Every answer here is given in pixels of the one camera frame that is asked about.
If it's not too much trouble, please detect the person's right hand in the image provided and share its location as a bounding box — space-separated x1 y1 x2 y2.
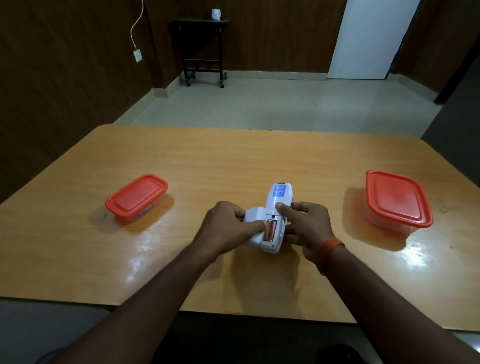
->
275 201 340 264

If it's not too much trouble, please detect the white battery cover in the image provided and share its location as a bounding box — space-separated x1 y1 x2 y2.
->
243 206 268 226

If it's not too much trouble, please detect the dark wooden side table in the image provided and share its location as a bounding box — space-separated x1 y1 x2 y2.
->
170 18 230 89

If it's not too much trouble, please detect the white remote control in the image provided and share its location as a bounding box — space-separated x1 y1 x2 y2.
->
258 182 294 254

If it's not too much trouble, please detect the person's left hand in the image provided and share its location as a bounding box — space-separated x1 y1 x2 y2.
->
191 201 267 260

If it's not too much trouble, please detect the orange thread wristband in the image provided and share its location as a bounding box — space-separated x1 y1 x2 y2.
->
316 238 346 277

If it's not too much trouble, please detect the white cable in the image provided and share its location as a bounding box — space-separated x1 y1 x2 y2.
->
130 0 145 50

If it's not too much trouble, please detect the person's left forearm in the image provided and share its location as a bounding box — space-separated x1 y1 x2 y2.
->
48 242 222 364

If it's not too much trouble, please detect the large red-lid plastic container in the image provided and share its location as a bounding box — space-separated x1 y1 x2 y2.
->
364 170 434 235

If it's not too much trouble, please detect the small red-lid plastic container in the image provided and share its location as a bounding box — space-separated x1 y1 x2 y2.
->
104 173 169 224

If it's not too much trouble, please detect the white door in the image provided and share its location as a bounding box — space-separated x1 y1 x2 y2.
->
327 0 421 80

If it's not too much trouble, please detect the person's right forearm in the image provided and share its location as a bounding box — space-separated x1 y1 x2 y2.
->
322 244 480 364

